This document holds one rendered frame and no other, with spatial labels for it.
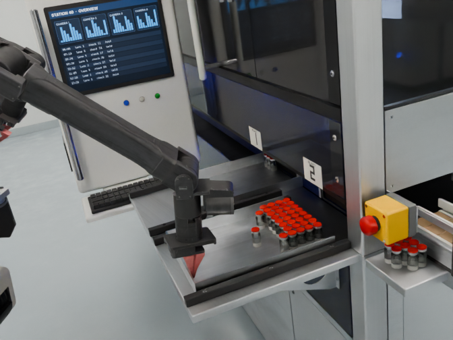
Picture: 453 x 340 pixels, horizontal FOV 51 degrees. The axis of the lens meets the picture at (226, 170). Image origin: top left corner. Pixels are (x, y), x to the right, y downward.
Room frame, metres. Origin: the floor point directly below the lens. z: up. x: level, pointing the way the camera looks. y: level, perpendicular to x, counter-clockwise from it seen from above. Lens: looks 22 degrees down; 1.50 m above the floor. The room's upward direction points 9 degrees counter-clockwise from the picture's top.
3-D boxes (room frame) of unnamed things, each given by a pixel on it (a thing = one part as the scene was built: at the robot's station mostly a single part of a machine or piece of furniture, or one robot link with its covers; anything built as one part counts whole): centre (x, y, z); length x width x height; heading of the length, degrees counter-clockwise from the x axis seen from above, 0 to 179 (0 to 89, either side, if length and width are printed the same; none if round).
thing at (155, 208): (1.19, 0.00, 0.87); 0.70 x 0.48 x 0.02; 18
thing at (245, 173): (1.38, -0.02, 0.90); 0.34 x 0.26 x 0.04; 108
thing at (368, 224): (0.84, -0.27, 0.99); 0.04 x 0.04 x 0.04; 18
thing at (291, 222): (1.05, -0.13, 0.90); 0.18 x 0.02 x 0.05; 17
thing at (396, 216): (0.85, -0.31, 1.00); 0.08 x 0.07 x 0.07; 108
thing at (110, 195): (1.62, 0.31, 0.82); 0.40 x 0.14 x 0.02; 108
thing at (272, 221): (1.05, -0.11, 0.90); 0.18 x 0.02 x 0.05; 18
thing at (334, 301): (1.90, 0.05, 0.73); 1.98 x 0.01 x 0.25; 18
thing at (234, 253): (1.02, -0.02, 0.90); 0.34 x 0.26 x 0.04; 107
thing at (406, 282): (0.85, -0.36, 0.87); 0.14 x 0.13 x 0.02; 108
